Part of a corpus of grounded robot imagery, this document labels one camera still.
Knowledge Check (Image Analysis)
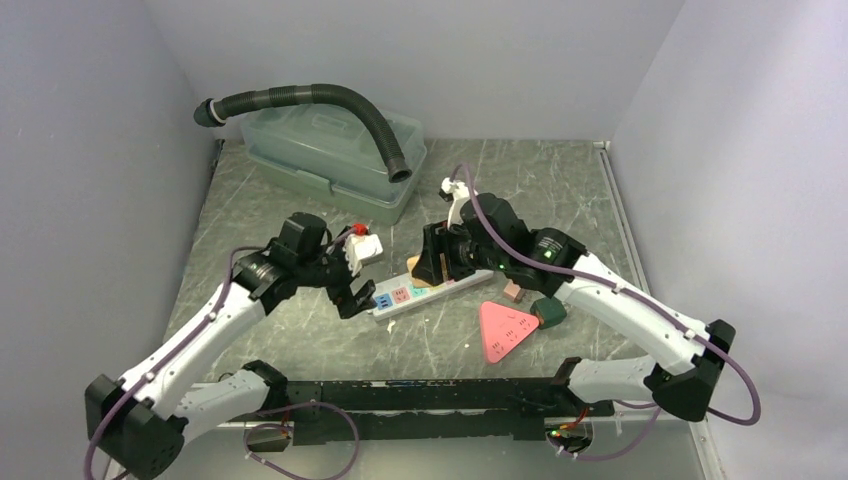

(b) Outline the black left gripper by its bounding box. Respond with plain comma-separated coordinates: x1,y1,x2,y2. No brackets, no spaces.
296,227,376,316

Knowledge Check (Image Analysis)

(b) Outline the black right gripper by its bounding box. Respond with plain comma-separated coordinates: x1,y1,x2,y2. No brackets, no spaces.
414,217,507,285

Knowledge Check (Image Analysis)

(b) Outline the tan cube plug adapter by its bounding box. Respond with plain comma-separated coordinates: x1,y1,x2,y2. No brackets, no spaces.
406,255,433,288

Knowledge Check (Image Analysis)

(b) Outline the white multicolour power strip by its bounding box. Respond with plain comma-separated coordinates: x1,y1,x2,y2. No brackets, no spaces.
367,270,494,320

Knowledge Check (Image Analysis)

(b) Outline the pink triangular power strip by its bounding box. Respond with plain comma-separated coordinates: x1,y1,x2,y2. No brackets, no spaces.
479,301,540,364

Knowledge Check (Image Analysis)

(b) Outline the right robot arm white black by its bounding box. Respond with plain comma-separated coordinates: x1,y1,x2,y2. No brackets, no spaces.
411,193,736,422

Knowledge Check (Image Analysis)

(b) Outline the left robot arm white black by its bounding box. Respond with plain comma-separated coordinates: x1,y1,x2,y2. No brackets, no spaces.
83,212,382,479

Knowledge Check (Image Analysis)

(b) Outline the small pink cube adapter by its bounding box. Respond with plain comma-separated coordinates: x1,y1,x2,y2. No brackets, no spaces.
503,281,526,303

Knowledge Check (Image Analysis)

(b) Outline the dark green cube adapter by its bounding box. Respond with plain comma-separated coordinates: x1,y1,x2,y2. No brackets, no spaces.
530,297,567,330

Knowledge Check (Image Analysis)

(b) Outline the translucent green plastic box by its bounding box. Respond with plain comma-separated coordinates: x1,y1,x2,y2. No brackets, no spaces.
240,105,427,225

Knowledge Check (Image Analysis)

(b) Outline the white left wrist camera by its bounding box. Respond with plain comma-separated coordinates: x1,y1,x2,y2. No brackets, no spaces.
341,223,383,276

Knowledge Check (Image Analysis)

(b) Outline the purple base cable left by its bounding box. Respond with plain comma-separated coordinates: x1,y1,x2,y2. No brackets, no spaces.
243,401,361,480

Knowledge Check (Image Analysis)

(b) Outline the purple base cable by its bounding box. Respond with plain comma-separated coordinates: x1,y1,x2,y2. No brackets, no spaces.
243,401,361,480
555,400,664,463

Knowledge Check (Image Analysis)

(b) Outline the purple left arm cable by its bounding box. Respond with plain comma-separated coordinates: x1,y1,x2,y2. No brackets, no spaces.
82,246,266,480

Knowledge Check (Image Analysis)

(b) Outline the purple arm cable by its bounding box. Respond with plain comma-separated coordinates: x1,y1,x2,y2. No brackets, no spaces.
82,246,266,480
450,162,762,427

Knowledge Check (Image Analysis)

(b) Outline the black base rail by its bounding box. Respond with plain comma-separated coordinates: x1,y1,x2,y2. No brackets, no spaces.
221,377,614,446

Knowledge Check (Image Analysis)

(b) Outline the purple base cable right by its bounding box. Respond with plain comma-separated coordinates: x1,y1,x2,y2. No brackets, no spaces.
555,400,664,463

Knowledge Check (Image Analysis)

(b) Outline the black corrugated hose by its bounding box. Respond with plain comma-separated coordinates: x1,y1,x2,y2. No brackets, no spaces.
193,83,414,185

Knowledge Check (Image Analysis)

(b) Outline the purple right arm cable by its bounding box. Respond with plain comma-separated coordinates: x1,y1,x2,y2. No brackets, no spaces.
450,162,762,427

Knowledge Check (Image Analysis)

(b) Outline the aluminium frame rail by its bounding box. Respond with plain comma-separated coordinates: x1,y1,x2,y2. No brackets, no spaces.
592,140,720,480

